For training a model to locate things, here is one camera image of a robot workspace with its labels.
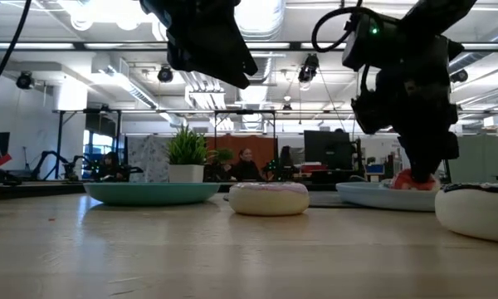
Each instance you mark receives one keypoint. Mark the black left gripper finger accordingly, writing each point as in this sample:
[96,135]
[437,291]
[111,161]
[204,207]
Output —
[207,64]
[238,52]

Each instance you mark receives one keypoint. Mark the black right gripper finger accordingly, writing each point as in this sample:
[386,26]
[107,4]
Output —
[415,164]
[430,168]

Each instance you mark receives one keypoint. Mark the red frosted donut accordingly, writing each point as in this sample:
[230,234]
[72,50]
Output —
[400,181]

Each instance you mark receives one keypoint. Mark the chocolate frosted donut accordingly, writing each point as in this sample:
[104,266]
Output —
[477,214]

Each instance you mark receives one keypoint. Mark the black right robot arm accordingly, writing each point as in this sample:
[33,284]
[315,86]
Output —
[435,16]

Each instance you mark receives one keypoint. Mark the black background robot arm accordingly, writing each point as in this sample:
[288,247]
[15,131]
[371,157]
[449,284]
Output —
[50,162]

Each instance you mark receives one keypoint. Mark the blue storage box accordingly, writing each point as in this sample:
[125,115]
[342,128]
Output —
[375,168]

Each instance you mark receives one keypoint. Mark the black ceiling spotlight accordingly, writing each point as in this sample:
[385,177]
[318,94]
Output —
[164,74]
[308,69]

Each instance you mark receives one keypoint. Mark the light blue round plate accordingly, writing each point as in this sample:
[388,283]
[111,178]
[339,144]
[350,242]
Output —
[382,198]

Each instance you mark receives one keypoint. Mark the grey partition panel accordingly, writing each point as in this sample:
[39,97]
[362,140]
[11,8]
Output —
[485,158]

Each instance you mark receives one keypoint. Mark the black computer monitor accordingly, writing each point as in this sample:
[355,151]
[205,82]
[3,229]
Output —
[327,149]

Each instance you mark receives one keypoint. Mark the green plant in white pot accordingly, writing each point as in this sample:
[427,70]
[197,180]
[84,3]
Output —
[186,155]

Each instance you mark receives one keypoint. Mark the person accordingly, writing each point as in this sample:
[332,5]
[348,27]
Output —
[110,167]
[245,165]

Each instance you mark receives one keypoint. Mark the green round plate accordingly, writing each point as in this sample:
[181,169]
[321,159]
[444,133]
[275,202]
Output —
[151,194]

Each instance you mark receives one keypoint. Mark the silver ventilation duct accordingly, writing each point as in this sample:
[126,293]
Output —
[261,18]

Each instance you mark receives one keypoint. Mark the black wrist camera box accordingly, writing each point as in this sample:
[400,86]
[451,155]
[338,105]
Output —
[367,41]

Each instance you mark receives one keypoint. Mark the orange partition wall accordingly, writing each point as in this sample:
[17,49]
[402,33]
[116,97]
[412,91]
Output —
[257,145]

